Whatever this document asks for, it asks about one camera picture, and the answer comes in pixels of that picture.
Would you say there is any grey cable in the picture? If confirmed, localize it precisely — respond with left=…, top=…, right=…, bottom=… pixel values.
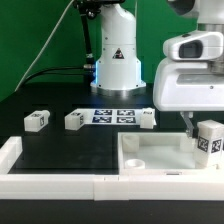
left=14, top=0, right=75, bottom=93

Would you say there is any black cable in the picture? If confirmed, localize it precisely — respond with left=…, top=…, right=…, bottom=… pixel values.
left=23, top=67, right=96, bottom=86

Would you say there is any white U-shaped fence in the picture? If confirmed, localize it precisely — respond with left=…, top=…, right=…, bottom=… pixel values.
left=0, top=137, right=224, bottom=201

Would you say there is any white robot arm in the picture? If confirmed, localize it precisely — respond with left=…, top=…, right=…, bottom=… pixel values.
left=91, top=0, right=224, bottom=133

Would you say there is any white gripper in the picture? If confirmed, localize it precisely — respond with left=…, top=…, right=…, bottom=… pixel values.
left=153, top=58, right=224, bottom=138

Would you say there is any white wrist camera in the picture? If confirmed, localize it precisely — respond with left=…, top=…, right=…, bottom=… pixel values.
left=163, top=30, right=224, bottom=61

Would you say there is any marker sheet with tags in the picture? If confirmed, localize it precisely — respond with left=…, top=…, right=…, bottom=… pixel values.
left=73, top=108, right=158, bottom=127

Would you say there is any white square tabletop tray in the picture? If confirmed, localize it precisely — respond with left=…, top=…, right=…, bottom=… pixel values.
left=118, top=132, right=218, bottom=176

